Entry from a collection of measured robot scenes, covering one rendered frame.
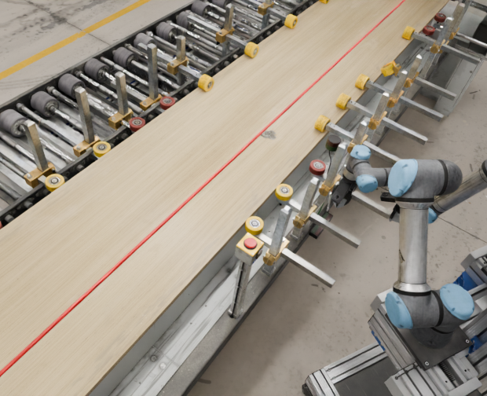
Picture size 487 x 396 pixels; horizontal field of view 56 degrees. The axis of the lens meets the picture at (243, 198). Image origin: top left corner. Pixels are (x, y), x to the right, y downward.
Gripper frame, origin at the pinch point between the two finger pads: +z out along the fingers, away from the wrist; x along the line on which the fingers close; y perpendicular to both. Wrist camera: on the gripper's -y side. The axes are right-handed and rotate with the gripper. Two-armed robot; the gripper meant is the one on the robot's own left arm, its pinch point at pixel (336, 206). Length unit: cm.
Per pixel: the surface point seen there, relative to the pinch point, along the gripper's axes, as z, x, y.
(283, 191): 0.3, 23.9, -8.0
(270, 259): 4.9, 9.5, -40.4
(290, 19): -5, 98, 117
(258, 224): 0.3, 22.4, -31.4
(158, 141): 1, 89, -21
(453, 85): 62, -8, 243
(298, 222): 4.8, 10.0, -15.7
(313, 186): -18.1, 9.9, -12.9
